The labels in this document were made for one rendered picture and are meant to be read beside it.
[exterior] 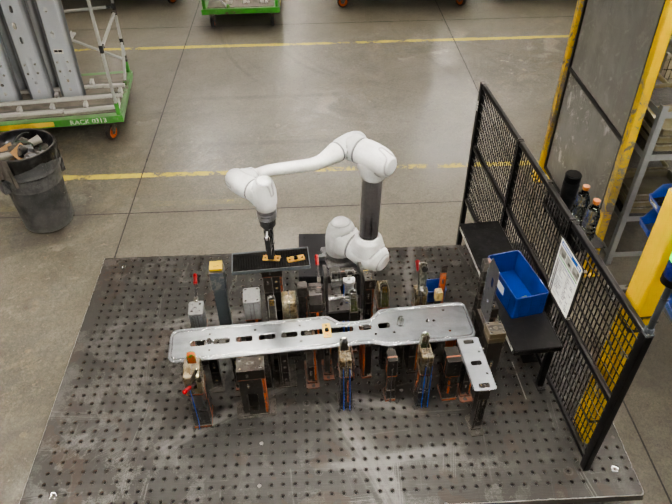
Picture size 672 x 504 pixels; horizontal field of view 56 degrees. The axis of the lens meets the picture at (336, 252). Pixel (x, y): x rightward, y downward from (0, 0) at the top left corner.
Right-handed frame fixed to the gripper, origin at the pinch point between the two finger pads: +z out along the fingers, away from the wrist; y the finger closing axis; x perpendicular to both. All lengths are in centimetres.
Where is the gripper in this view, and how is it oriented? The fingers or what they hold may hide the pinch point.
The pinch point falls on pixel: (270, 251)
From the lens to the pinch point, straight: 298.1
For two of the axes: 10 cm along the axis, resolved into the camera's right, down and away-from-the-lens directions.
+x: 10.0, 0.4, -0.6
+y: -0.7, 6.6, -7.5
